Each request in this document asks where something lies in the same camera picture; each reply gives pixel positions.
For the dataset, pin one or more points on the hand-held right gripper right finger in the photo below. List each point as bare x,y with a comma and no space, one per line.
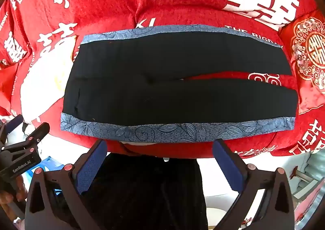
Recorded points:
229,166

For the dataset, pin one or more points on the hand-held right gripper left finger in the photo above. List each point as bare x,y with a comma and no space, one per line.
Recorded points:
91,166

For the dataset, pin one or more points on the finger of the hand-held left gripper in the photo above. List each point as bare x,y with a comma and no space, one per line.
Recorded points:
14,122
35,134

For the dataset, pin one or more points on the black pants with blue stripe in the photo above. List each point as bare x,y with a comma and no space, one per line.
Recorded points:
165,67

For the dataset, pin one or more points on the person's left hand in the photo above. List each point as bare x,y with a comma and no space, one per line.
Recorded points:
20,189

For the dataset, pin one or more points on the blue plastic stool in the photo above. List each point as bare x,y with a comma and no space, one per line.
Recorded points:
50,164

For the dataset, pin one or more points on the cream cloth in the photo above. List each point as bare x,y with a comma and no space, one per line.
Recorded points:
43,85

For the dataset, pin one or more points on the person's dark clothing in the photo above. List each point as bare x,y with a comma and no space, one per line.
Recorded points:
147,194

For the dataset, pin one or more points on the pink printed cloth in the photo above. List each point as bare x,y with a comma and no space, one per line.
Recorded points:
312,202

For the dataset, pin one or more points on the red embroidered pillow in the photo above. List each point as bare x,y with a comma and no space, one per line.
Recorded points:
309,49

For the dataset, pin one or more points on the red printed blanket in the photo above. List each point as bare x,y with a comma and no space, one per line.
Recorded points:
106,11

